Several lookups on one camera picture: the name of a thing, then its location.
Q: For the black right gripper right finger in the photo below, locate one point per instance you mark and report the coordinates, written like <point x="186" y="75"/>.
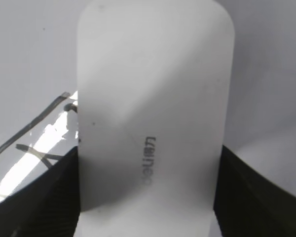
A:
<point x="248" y="205"/>

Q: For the white board eraser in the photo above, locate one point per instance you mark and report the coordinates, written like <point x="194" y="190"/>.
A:
<point x="153" y="80"/>

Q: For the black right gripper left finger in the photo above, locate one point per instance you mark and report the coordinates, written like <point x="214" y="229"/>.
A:
<point x="47" y="207"/>

